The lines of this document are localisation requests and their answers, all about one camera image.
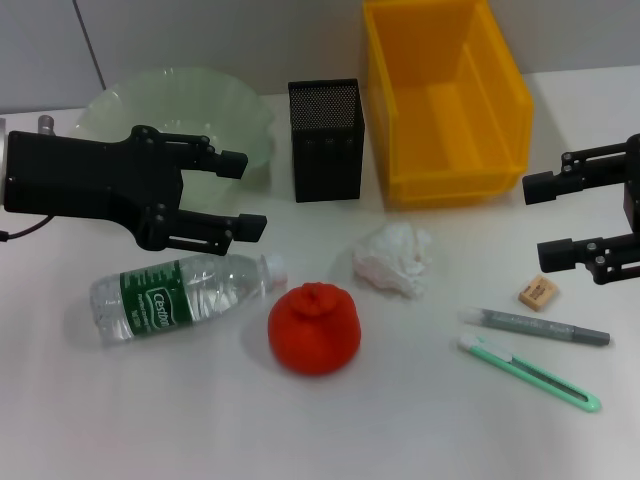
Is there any yellow plastic bin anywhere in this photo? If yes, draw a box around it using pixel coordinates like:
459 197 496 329
362 0 535 211

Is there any pale green glass fruit plate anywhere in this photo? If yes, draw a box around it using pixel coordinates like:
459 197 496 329
74 68 277 214

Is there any mint green utility knife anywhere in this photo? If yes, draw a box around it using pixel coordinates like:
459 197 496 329
455 333 602 414

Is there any clear green-label water bottle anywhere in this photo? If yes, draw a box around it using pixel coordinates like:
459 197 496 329
89 252 289 347

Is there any grey marker pen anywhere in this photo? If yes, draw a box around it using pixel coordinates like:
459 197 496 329
458 306 612 347

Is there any beige eraser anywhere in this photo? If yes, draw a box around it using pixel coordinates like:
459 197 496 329
517 274 560 314

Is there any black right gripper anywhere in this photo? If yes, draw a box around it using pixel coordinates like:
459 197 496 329
522 132 640 287

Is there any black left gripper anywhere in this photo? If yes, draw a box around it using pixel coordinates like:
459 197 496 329
6 124 250 252

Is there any white paper ball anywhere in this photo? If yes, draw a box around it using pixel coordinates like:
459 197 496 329
351 222 435 300

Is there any black mesh pen holder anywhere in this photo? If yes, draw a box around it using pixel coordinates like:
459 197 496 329
287 78 367 204

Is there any left arm cable with plug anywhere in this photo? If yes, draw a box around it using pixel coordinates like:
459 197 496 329
0 115 55 245

